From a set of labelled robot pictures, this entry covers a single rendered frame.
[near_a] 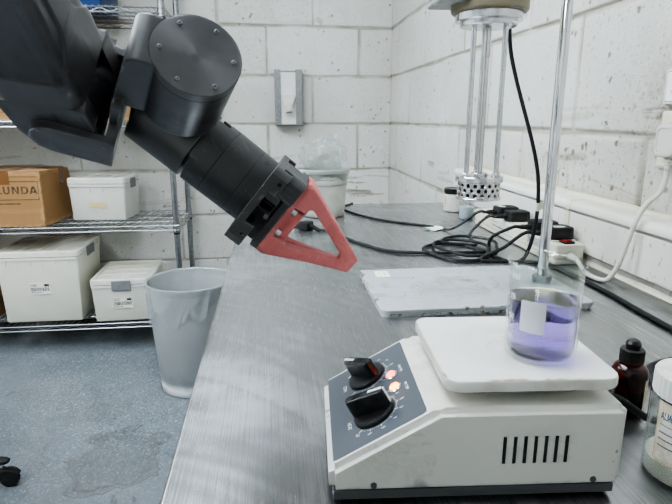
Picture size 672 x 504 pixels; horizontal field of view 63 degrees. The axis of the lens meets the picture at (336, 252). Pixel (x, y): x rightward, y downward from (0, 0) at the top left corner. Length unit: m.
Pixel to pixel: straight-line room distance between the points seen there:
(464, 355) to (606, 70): 0.80
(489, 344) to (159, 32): 0.31
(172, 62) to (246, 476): 0.29
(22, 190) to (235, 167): 2.20
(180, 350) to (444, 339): 1.68
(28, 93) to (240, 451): 0.29
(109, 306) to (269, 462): 2.18
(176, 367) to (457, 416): 1.77
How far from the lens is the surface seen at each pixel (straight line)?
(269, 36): 2.81
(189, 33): 0.38
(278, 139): 2.79
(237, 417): 0.51
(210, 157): 0.42
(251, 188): 0.42
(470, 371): 0.39
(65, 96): 0.39
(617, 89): 1.10
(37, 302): 2.71
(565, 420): 0.41
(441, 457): 0.39
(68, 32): 0.38
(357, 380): 0.46
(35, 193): 2.57
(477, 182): 0.79
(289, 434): 0.48
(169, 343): 2.07
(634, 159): 1.05
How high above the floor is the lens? 1.01
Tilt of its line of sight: 14 degrees down
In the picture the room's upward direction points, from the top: straight up
